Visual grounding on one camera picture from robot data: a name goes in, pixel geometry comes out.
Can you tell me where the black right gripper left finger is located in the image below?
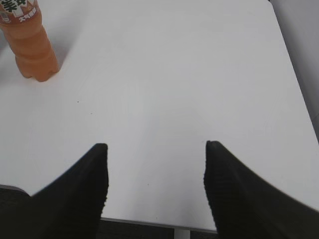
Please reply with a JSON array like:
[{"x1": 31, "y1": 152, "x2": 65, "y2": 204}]
[{"x1": 29, "y1": 143, "x2": 109, "y2": 239}]

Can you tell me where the orange soda plastic bottle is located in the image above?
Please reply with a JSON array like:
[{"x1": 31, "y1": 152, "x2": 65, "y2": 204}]
[{"x1": 0, "y1": 0, "x2": 59, "y2": 82}]

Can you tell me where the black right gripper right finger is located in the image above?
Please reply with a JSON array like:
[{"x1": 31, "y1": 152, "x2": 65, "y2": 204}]
[{"x1": 203, "y1": 141, "x2": 319, "y2": 239}]

